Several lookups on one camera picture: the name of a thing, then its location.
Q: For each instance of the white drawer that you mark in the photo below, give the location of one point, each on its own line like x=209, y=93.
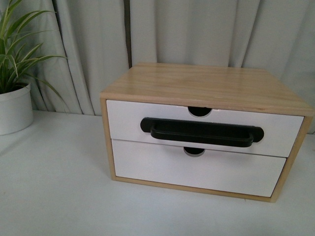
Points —
x=280, y=131
x=216, y=170

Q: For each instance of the grey curtain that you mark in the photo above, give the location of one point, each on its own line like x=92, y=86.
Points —
x=94, y=42

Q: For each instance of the white plant pot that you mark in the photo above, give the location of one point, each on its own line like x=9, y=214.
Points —
x=15, y=110

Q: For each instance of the green spider plant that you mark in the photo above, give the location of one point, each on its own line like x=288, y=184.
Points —
x=16, y=59

